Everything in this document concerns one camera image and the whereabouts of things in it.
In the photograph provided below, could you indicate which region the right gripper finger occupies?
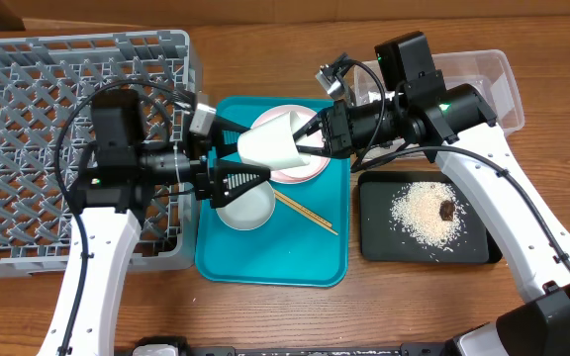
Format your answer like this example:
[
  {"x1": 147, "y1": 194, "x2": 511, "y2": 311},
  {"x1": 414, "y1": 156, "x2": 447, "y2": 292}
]
[
  {"x1": 297, "y1": 145, "x2": 332, "y2": 158},
  {"x1": 293, "y1": 114, "x2": 323, "y2": 142}
]

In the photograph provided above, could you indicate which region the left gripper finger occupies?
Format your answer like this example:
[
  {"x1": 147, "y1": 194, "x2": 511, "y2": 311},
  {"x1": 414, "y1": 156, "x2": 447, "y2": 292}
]
[
  {"x1": 210, "y1": 159, "x2": 271, "y2": 208},
  {"x1": 213, "y1": 116, "x2": 249, "y2": 158}
]

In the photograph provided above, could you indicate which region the white paper cup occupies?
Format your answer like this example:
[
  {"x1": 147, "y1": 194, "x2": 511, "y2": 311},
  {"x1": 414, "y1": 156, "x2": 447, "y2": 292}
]
[{"x1": 237, "y1": 111, "x2": 311, "y2": 171}]

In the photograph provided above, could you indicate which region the grey bowl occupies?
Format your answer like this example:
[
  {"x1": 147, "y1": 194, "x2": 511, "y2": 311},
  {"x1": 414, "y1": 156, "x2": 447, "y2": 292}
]
[{"x1": 216, "y1": 182, "x2": 276, "y2": 230}]

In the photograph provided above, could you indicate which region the wooden chopstick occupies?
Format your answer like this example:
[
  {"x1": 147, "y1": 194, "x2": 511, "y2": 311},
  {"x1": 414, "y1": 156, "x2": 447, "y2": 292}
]
[
  {"x1": 274, "y1": 190, "x2": 333, "y2": 227},
  {"x1": 276, "y1": 198, "x2": 337, "y2": 235}
]

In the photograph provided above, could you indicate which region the pile of white rice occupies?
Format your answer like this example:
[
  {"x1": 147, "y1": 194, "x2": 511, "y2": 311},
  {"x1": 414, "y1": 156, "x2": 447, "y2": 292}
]
[{"x1": 389, "y1": 181, "x2": 469, "y2": 262}]

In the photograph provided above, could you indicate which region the brown food scrap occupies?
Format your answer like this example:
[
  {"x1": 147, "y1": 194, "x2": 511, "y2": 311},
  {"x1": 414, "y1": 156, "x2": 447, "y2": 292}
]
[{"x1": 439, "y1": 200, "x2": 455, "y2": 222}]

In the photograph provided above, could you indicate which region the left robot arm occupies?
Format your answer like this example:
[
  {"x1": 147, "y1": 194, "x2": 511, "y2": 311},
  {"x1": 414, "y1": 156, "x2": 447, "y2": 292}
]
[{"x1": 40, "y1": 86, "x2": 270, "y2": 355}]

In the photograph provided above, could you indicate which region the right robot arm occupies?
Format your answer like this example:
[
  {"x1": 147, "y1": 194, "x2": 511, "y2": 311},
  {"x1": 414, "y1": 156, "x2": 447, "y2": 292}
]
[{"x1": 299, "y1": 32, "x2": 570, "y2": 355}]

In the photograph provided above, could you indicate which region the clear plastic waste bin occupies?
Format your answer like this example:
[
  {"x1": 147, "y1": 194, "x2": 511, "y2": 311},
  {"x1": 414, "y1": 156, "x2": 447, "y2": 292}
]
[{"x1": 351, "y1": 49, "x2": 524, "y2": 162}]

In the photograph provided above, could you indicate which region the grey plastic dishwasher rack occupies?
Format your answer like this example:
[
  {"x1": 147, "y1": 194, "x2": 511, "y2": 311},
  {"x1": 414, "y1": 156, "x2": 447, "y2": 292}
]
[{"x1": 0, "y1": 30, "x2": 203, "y2": 278}]

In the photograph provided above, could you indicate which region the large white plate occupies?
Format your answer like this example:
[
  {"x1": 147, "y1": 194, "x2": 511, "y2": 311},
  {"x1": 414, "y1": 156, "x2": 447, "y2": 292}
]
[{"x1": 251, "y1": 105, "x2": 330, "y2": 184}]

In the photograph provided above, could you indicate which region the teal plastic serving tray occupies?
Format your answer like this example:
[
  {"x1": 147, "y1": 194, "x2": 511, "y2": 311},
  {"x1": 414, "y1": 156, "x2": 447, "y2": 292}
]
[{"x1": 194, "y1": 95, "x2": 352, "y2": 289}]

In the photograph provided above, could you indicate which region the black rectangular tray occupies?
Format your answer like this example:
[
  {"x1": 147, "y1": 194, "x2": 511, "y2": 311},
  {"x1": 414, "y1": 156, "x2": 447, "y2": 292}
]
[{"x1": 358, "y1": 171, "x2": 503, "y2": 264}]

